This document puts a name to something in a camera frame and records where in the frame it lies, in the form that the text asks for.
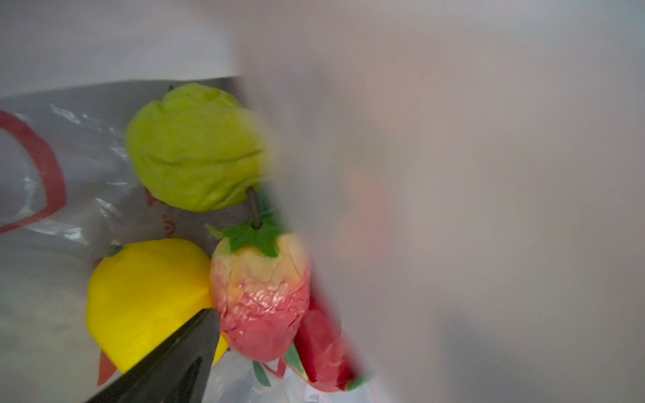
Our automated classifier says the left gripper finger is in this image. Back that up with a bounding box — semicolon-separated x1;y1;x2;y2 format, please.
88;309;219;403

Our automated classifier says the yellow lemon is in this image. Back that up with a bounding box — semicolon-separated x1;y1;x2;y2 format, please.
87;238;213;373

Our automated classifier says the red strawberry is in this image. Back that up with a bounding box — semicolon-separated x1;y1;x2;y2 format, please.
208;187;312;363

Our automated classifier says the red dragon fruit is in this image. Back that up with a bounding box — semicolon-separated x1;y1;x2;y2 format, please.
283;286;371;393

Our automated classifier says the pink plastic bag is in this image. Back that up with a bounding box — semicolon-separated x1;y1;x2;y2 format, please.
1;1;644;402

